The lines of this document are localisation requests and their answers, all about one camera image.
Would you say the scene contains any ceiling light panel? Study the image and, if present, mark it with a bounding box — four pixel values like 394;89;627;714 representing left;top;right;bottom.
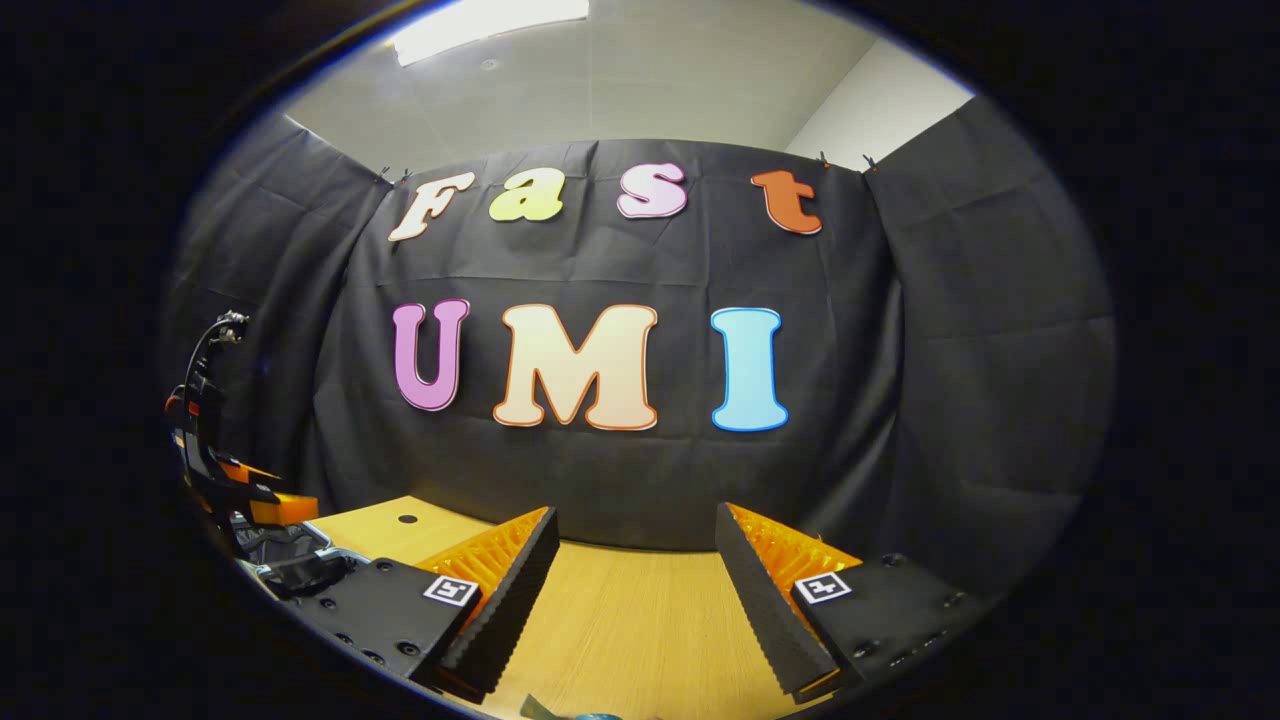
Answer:
390;0;591;67

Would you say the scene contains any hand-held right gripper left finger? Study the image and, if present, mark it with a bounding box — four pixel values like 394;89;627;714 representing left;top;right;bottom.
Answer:
285;505;561;704

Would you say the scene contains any black backdrop cloth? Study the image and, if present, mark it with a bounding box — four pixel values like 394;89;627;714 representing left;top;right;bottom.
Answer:
158;95;1119;601

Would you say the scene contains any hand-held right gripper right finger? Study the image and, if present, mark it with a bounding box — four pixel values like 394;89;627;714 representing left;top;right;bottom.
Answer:
715;500;991;703

